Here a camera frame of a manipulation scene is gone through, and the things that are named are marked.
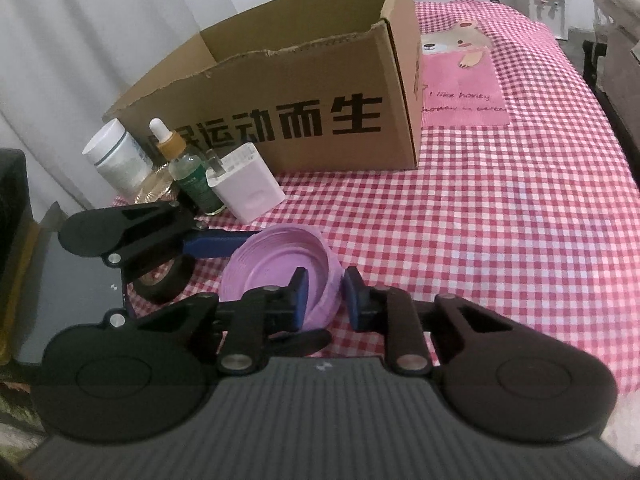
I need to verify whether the white supplement bottle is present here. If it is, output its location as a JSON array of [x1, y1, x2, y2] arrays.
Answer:
[[82, 118, 153, 193]]

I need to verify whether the white charger plug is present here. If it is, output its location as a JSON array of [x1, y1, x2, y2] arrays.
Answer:
[[206, 142, 287, 223]]

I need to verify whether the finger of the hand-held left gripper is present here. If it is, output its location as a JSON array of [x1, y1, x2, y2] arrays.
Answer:
[[265, 329, 331, 357], [105, 200, 263, 268]]

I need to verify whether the large brown cardboard box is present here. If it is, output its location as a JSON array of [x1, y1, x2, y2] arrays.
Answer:
[[102, 0, 426, 173]]

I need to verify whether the white curtain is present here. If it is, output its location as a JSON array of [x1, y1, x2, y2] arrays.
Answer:
[[0, 0, 281, 201]]

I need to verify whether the dark jar with gold lid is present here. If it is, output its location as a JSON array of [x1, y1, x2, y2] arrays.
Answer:
[[131, 165, 183, 205]]

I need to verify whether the purple plastic lid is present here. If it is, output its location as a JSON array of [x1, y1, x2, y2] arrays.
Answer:
[[220, 225, 343, 331]]

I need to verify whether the white water dispenser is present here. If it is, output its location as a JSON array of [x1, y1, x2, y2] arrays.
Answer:
[[520, 0, 571, 41]]

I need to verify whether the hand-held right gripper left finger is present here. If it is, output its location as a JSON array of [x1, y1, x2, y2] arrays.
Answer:
[[102, 266, 311, 375]]

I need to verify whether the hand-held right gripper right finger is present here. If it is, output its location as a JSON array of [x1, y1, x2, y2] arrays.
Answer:
[[342, 266, 516, 375]]

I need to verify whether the black tape roll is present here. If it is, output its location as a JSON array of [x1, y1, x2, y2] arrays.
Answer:
[[131, 257, 198, 306]]

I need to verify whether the green dropper bottle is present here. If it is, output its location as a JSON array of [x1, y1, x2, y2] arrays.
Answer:
[[149, 118, 226, 217]]

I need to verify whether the grey sofa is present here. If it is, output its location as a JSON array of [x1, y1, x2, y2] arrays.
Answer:
[[582, 10, 640, 161]]

